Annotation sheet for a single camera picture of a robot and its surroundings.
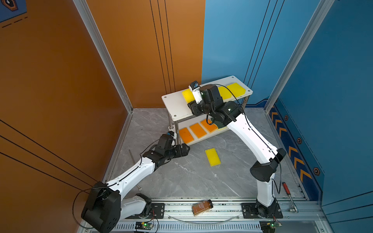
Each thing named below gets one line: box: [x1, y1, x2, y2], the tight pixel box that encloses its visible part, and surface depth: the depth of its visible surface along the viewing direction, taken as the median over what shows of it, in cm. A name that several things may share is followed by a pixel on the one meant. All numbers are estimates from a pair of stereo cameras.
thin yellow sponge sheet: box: [204, 147, 221, 167], surface depth 93 cm
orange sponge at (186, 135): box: [179, 127, 195, 145], surface depth 97 cm
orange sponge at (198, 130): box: [189, 122, 207, 139], surface depth 98 cm
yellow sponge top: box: [227, 82, 247, 98], surface depth 82 cm
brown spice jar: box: [191, 199, 214, 217], surface depth 73 cm
